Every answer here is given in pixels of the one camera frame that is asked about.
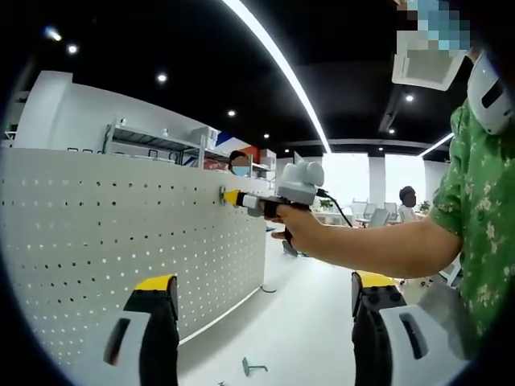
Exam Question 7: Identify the white wheeled chair base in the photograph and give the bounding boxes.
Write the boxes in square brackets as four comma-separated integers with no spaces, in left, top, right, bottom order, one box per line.
[396,257,463,291]

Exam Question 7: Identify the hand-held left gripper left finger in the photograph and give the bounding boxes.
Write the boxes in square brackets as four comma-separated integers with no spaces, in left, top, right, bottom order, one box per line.
[82,274,180,386]

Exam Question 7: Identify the long ceiling light strip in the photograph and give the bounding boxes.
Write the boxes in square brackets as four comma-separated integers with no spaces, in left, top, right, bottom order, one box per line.
[220,0,333,154]

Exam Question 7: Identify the white storage box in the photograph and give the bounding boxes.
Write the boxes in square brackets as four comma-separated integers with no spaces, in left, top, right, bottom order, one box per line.
[192,126,221,149]

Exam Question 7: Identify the white mesh office chair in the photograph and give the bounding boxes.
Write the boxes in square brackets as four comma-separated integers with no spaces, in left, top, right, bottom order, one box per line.
[416,281,472,361]

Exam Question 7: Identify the person's right hand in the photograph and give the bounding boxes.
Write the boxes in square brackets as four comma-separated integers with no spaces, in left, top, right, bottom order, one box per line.
[263,202,336,259]

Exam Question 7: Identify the person in green shirt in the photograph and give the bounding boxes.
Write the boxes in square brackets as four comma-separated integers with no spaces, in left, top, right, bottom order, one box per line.
[429,98,515,359]

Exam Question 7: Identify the white worn device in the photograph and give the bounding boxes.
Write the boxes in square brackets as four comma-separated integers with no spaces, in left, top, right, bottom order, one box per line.
[466,50,515,136]

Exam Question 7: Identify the short ceiling light strip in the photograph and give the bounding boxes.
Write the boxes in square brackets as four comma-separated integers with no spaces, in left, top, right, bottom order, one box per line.
[422,131,455,158]

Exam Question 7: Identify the ceiling air conditioner cassette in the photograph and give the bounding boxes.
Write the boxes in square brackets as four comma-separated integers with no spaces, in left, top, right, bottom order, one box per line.
[392,51,468,92]

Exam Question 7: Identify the grey office chair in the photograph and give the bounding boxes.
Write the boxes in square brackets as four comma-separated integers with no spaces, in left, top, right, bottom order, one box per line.
[368,207,392,229]

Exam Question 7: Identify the white perforated mounting plate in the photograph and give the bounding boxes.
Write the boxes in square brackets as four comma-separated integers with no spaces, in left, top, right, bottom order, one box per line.
[0,146,278,367]

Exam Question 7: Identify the round ceiling downlights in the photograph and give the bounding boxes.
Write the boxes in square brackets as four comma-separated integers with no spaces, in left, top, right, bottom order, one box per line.
[43,26,415,153]

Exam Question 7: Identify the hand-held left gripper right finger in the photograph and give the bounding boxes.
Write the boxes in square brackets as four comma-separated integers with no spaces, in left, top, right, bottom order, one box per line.
[350,269,472,386]

